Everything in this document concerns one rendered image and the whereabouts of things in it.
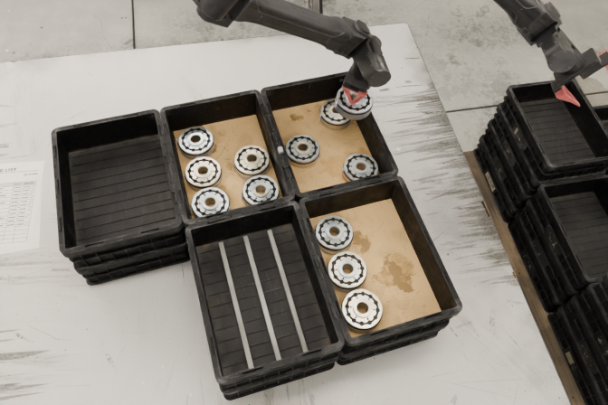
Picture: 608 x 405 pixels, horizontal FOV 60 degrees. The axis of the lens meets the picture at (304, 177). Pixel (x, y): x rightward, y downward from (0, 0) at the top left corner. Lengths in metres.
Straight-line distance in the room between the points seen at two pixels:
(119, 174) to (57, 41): 1.80
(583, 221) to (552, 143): 0.32
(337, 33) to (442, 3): 2.37
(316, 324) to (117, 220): 0.61
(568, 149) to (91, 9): 2.63
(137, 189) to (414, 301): 0.83
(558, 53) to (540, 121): 1.09
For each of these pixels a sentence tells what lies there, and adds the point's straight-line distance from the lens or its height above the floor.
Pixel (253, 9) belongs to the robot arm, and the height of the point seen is 1.47.
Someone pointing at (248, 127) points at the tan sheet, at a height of 0.83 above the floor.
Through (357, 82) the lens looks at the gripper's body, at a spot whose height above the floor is 1.14.
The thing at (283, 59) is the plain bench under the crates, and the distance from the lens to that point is 2.03.
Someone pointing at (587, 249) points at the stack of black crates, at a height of 0.38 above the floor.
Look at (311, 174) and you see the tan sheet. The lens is 1.56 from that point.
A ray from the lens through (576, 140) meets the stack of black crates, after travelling 2.39.
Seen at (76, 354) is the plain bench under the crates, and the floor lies 0.70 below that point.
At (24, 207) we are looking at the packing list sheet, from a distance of 1.81.
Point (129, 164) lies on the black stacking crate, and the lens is 1.63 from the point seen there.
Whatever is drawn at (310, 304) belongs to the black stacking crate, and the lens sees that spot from 1.39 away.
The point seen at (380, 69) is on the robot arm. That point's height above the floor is 1.25.
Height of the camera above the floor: 2.14
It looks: 58 degrees down
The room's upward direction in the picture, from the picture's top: 5 degrees clockwise
